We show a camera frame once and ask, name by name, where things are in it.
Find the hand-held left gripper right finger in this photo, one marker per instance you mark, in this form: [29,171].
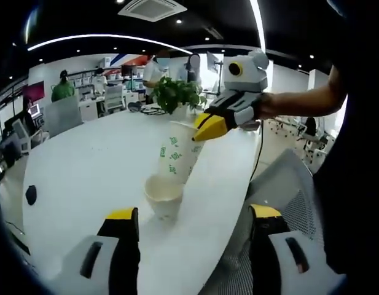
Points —
[275,264]

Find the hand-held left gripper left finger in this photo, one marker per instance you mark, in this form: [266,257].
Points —
[100,267]

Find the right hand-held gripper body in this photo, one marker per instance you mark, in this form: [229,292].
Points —
[247,77]

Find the group of white paper cups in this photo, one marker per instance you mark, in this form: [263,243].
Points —
[177,153]

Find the green-printed paper cup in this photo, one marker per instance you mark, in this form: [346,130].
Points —
[163,209]

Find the person's right hand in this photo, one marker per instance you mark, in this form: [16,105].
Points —
[269,106]

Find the plant vase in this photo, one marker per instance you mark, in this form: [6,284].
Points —
[180,113]

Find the green potted plant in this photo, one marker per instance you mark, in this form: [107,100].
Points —
[177,93]

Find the grey mesh chair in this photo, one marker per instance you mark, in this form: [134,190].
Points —
[284,184]

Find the small black object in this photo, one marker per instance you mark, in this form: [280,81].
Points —
[31,195]

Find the white table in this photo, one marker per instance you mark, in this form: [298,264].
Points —
[100,159]

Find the ceiling air conditioner unit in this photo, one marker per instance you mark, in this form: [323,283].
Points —
[152,9]

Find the curved ceiling light strip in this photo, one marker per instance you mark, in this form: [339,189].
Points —
[100,37]

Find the white office chair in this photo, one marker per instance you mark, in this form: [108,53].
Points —
[23,136]

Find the pink display screen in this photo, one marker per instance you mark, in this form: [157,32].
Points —
[34,90]

